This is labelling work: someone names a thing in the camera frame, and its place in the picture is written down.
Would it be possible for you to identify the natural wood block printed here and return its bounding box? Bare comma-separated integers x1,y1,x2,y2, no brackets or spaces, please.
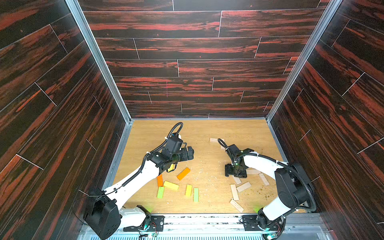
210,138,225,142

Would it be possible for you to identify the natural wood block short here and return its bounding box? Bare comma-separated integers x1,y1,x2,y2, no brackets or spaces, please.
246,169,261,175

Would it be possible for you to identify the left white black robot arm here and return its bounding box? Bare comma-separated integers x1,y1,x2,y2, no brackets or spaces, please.
83,122,194,240

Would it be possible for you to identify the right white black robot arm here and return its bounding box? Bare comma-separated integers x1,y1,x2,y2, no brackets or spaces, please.
218,139,317,231

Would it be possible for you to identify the yellow-green block upper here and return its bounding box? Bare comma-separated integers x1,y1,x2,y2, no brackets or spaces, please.
167,164,176,173

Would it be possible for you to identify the natural wood block angled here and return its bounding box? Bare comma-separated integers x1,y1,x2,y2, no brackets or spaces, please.
237,182,252,193

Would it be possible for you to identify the orange block centre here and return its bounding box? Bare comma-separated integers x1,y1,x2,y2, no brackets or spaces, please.
177,168,191,181

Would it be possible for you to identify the dark orange block left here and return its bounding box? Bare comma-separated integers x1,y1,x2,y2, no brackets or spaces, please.
157,175,164,187

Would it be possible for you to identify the yellow block lying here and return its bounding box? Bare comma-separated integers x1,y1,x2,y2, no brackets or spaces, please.
163,181,179,191

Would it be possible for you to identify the natural wood block bottom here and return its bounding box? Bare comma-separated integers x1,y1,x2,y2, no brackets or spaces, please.
230,199,244,213

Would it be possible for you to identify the yellow block small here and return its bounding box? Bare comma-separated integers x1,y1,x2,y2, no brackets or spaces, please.
185,184,193,198

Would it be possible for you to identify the light green block right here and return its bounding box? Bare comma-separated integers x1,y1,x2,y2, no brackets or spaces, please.
194,188,199,203

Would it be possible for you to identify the light green block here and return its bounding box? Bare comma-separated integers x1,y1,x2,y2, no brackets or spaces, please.
157,186,165,199
194,188,199,203

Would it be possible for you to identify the light green block left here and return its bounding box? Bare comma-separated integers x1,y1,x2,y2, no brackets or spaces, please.
157,186,165,199

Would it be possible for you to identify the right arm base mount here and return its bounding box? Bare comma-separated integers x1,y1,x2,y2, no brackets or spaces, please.
239,215,286,232

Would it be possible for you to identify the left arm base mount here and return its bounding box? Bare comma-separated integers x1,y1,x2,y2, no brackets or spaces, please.
123,215,165,233

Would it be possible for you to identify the front aluminium rail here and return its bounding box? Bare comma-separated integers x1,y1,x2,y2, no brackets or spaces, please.
110,214,335,240

